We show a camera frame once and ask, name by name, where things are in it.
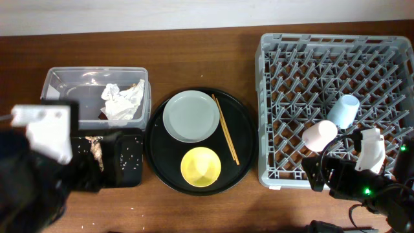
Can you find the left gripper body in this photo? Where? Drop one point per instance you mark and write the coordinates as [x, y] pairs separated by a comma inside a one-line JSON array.
[[85, 174]]

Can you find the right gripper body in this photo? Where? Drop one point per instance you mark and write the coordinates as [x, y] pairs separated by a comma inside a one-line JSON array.
[[347, 182]]

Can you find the pink cup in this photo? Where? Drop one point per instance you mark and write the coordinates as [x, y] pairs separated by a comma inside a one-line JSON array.
[[319, 135]]

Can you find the brown coffee sachet wrapper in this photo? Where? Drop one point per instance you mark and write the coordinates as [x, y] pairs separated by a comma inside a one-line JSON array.
[[102, 116]]

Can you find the blue cup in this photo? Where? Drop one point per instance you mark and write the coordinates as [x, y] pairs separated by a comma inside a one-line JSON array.
[[343, 112]]

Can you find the white napkin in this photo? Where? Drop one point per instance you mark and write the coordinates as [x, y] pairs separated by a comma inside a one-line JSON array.
[[125, 107]]

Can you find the small white tissue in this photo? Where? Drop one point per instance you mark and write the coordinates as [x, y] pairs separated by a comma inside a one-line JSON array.
[[110, 92]]

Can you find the wooden chopstick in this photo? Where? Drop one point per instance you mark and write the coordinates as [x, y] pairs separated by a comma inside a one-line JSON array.
[[225, 130], [236, 157]]

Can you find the yellow bowl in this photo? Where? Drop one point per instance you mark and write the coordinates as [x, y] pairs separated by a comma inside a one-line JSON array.
[[200, 167]]

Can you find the grey plate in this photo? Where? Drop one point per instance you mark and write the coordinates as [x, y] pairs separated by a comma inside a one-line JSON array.
[[191, 116]]

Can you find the food scraps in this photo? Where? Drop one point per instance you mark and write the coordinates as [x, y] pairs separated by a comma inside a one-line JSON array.
[[96, 150]]

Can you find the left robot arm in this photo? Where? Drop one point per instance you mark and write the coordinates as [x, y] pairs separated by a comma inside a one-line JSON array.
[[35, 188]]

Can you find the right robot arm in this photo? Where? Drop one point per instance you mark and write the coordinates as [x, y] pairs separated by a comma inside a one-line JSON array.
[[377, 193]]

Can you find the grey dishwasher rack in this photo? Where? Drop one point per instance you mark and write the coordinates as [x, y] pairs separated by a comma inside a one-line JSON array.
[[300, 76]]

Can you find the black rectangular tray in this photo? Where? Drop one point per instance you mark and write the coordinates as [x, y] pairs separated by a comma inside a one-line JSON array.
[[131, 155]]

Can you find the round black tray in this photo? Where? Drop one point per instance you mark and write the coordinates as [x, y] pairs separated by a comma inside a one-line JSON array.
[[164, 153]]

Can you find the clear plastic bin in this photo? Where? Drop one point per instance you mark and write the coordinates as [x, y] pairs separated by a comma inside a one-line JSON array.
[[85, 86]]

